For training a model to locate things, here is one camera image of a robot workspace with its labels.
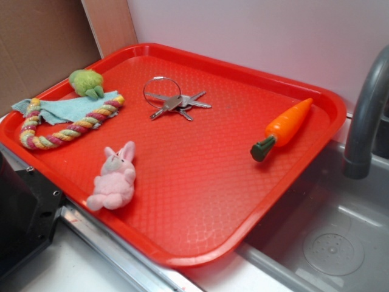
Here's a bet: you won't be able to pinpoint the green plush toy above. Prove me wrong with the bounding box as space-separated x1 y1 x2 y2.
69 69 104 99

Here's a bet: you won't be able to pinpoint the light wooden board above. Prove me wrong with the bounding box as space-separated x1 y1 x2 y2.
81 0 138 58

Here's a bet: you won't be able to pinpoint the silver keys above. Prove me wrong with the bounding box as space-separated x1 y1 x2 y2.
142 76 212 122

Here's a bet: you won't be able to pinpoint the orange plastic toy carrot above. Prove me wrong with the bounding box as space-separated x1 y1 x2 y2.
250 98 313 162

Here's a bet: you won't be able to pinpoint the red plastic tray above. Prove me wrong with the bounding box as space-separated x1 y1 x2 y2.
1 44 346 268

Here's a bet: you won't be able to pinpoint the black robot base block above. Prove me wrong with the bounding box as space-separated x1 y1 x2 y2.
1 155 64 280

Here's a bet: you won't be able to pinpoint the light blue cloth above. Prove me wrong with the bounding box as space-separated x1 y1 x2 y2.
11 90 120 130

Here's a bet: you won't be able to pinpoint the grey toy sink basin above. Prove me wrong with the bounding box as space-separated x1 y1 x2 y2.
237 142 388 291

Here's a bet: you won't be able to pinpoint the pink plush bunny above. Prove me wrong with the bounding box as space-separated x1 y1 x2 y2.
86 141 136 211

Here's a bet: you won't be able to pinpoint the brown cardboard panel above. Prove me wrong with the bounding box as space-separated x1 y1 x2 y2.
1 1 100 116

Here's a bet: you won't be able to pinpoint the multicolour rope toy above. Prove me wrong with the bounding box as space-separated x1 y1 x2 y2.
19 95 125 150

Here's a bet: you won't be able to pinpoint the grey sink faucet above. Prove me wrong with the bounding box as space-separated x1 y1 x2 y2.
342 46 388 179

